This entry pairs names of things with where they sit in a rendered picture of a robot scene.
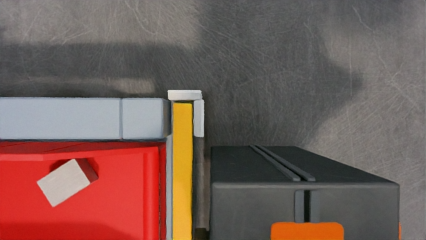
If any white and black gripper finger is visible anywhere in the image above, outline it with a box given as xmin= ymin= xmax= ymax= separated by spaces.
xmin=194 ymin=228 xmax=209 ymax=240

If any grey rectangular block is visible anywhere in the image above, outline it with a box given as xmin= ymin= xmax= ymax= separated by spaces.
xmin=37 ymin=158 xmax=99 ymax=207

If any yellow bar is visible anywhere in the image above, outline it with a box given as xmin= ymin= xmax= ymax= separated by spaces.
xmin=173 ymin=104 xmax=193 ymax=240

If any red bin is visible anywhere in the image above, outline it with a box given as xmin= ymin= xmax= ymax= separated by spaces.
xmin=0 ymin=142 xmax=166 ymax=240

